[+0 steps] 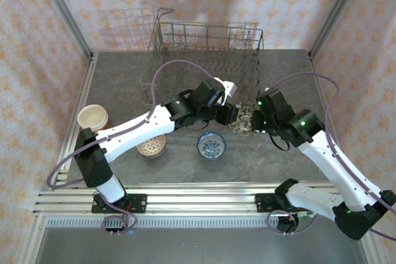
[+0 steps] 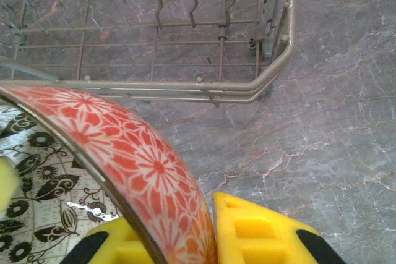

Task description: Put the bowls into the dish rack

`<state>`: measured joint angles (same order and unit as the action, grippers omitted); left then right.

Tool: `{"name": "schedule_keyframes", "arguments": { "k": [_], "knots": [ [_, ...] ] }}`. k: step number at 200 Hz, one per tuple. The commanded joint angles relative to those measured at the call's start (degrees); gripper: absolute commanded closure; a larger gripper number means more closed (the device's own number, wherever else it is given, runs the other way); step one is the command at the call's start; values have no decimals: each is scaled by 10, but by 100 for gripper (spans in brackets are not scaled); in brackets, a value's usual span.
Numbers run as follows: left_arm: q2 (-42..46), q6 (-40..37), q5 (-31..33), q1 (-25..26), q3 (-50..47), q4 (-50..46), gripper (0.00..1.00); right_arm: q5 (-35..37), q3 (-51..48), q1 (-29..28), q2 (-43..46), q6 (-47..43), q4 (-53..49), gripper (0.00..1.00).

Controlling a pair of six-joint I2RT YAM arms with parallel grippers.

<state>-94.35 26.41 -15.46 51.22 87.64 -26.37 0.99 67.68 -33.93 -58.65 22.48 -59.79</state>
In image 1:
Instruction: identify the brown speckled bowl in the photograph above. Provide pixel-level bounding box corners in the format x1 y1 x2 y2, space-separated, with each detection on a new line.
228 101 264 138

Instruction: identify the blue floral bowl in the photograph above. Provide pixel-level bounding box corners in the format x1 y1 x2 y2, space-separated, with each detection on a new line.
197 131 227 160

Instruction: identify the red lattice patterned bowl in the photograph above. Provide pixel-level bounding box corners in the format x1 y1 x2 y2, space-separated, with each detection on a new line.
136 134 167 159

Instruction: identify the grey wire dish rack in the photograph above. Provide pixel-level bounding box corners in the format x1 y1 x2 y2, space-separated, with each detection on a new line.
140 7 265 122

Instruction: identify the cream bowl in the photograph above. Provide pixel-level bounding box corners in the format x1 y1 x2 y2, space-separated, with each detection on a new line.
76 104 110 134

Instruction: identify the dark electronics board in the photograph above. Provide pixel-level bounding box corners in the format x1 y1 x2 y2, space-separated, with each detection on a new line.
277 213 316 236

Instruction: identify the black connector box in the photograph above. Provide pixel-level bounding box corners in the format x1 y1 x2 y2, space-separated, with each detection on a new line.
101 214 139 237

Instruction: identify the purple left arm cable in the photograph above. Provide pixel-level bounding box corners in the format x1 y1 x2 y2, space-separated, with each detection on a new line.
46 59 221 236

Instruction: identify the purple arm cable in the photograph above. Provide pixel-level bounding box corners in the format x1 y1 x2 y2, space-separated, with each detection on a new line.
46 59 221 236
266 72 396 242

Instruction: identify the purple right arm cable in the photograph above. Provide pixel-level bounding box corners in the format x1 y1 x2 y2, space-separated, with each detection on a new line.
266 72 396 242

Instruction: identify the aluminium table side rail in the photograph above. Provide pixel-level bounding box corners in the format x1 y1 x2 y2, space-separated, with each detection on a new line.
308 50 334 129
51 52 100 189

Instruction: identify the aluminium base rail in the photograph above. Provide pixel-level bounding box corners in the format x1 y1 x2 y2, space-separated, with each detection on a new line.
32 182 344 217

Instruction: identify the slotted grey cable duct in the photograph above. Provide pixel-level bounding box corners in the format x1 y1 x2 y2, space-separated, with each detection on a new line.
46 216 281 228

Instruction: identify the aluminium frame post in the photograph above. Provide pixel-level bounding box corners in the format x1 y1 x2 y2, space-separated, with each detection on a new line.
32 0 95 61
308 0 369 59

